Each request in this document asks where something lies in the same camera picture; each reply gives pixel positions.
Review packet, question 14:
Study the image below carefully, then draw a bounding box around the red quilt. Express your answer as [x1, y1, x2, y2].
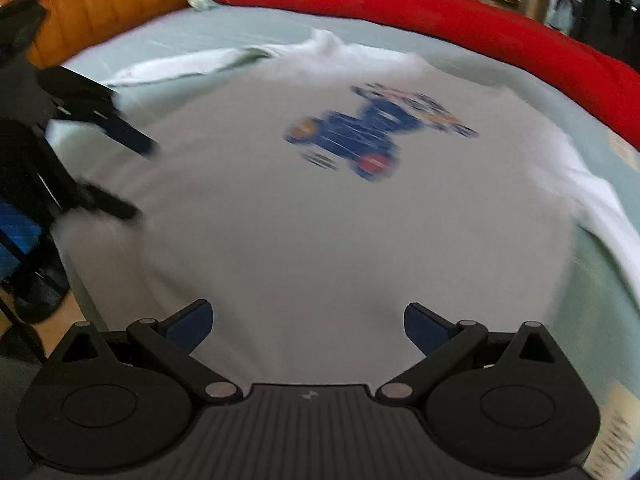
[213, 0, 640, 146]

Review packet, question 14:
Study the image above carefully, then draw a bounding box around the white printed t-shirt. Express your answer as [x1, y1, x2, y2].
[46, 28, 640, 391]

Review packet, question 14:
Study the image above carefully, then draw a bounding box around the black bag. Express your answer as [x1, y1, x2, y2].
[570, 0, 640, 70]

